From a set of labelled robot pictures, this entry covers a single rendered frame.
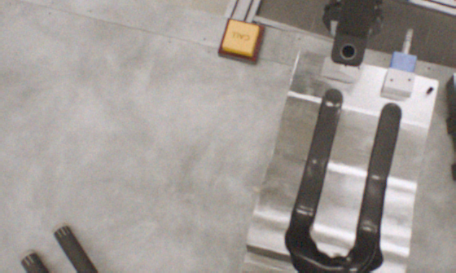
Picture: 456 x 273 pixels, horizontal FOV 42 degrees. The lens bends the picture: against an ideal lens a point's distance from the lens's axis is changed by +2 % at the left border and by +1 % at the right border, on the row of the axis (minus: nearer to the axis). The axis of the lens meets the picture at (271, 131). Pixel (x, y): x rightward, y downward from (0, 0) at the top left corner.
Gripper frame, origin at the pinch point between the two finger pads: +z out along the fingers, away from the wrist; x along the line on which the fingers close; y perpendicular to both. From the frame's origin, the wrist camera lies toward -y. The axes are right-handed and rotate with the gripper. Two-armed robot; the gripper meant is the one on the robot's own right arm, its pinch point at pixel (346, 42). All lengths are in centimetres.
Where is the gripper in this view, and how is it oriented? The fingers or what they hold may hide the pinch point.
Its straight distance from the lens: 97.0
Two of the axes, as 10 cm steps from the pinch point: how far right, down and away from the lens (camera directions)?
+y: 2.6, -9.4, 2.4
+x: -9.7, -2.4, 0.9
